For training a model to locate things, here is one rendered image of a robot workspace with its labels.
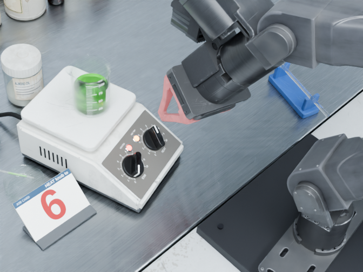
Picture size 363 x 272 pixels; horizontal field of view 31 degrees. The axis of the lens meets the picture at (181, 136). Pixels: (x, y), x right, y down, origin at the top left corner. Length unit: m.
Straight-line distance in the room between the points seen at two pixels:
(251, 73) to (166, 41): 0.44
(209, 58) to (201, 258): 0.28
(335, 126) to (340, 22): 0.44
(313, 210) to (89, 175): 0.30
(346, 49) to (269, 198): 0.34
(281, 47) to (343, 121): 0.44
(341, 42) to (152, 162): 0.37
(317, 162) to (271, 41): 0.18
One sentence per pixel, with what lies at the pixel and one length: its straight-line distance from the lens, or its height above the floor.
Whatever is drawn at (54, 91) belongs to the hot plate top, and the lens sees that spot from 0.93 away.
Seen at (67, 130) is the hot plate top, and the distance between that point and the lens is 0.88.
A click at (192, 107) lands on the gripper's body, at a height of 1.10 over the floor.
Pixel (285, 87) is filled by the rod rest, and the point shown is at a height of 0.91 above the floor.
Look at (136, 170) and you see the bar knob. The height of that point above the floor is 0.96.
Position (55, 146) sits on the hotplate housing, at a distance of 0.89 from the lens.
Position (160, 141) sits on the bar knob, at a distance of 0.91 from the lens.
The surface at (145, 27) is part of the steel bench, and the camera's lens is 1.17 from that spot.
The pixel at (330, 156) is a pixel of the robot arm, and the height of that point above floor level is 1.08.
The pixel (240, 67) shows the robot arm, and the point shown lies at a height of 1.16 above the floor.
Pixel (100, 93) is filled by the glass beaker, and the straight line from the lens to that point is 0.86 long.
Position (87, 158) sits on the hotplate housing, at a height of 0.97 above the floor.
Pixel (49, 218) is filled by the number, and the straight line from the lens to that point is 0.89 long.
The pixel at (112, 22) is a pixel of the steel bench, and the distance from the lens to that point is 1.18.
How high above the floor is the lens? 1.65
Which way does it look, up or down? 49 degrees down
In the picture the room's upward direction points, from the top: 7 degrees clockwise
